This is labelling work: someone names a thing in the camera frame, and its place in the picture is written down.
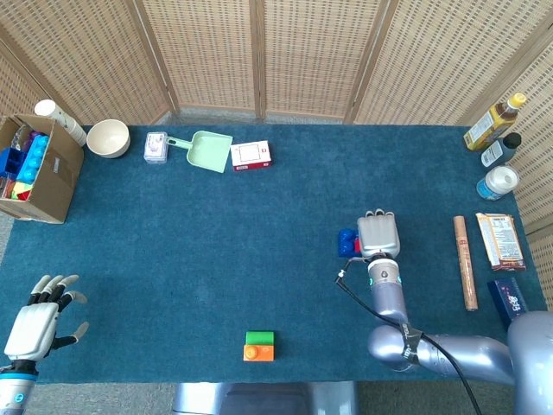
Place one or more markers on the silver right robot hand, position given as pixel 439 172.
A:
pixel 378 235

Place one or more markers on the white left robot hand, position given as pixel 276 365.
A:
pixel 32 333

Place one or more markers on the small red block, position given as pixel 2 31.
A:
pixel 357 245

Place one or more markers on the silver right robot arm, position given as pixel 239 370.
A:
pixel 475 354

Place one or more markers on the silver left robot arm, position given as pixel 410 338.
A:
pixel 15 389

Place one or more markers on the green base block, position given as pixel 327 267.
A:
pixel 259 338

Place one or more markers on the stack of paper cups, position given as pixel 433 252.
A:
pixel 60 119

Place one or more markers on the brown paper roll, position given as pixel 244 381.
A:
pixel 465 263

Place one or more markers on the printed snack package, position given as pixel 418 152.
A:
pixel 501 240

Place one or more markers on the white lid jar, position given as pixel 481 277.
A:
pixel 499 181

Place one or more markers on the red yellow green toy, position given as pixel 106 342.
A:
pixel 19 190

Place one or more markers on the dark blue long box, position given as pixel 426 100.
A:
pixel 507 298

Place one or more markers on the dark bottle black cap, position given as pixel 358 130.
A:
pixel 499 151

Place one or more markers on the brown cardboard box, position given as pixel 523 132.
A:
pixel 56 186

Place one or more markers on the red and white carton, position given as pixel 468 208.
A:
pixel 250 155

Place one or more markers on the yellow tea bottle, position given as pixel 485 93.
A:
pixel 490 127

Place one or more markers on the green and orange block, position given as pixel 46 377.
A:
pixel 259 353

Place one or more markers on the blue open toy block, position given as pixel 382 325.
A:
pixel 10 162

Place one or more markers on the cyan studded toy block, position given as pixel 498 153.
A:
pixel 32 160

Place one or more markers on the blue table cloth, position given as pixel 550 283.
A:
pixel 194 242

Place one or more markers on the light green dustpan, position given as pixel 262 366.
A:
pixel 207 151

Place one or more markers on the silver robot torso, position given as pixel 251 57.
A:
pixel 263 400

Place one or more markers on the beige bowl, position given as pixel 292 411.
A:
pixel 108 138

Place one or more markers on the clear plastic box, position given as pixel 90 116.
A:
pixel 155 148

